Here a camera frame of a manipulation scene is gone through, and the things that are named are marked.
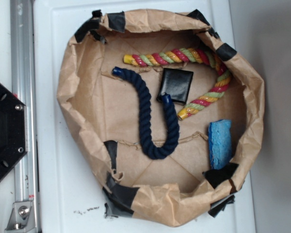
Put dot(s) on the aluminium extrusion rail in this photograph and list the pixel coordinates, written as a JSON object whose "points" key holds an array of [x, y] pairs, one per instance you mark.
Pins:
{"points": [[23, 85]]}

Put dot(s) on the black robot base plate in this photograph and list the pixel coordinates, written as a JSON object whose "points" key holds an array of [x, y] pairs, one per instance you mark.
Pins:
{"points": [[12, 131]]}

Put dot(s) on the metal corner bracket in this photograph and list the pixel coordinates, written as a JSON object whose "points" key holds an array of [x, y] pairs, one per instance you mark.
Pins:
{"points": [[22, 218]]}

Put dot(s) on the brown paper bag bin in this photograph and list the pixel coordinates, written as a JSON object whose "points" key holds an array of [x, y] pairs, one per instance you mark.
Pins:
{"points": [[101, 111]]}

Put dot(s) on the black square pouch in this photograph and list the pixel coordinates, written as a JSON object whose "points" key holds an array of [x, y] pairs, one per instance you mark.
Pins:
{"points": [[176, 83]]}

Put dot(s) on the blue sponge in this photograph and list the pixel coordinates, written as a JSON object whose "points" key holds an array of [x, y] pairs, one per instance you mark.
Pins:
{"points": [[220, 146]]}

